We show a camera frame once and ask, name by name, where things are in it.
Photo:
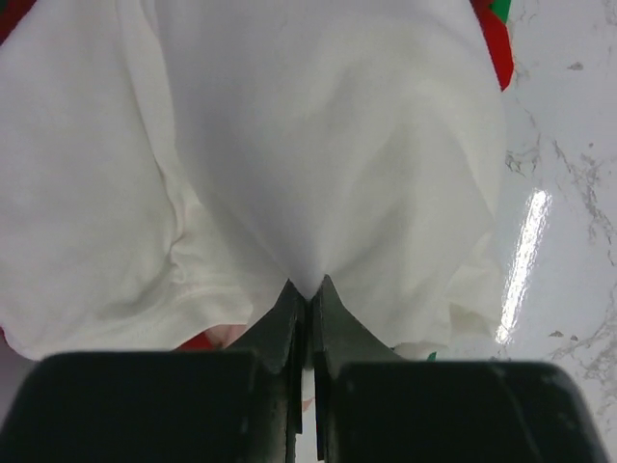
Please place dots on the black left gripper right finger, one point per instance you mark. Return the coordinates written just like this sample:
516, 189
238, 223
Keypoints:
351, 368

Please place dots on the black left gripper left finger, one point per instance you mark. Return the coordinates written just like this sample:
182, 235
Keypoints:
265, 387

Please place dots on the white t shirt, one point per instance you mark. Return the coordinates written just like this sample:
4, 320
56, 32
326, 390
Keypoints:
167, 166

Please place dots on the red t shirt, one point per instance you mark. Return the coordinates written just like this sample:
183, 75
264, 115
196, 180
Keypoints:
498, 41

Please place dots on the green plastic basket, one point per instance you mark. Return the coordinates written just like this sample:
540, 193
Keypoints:
501, 9

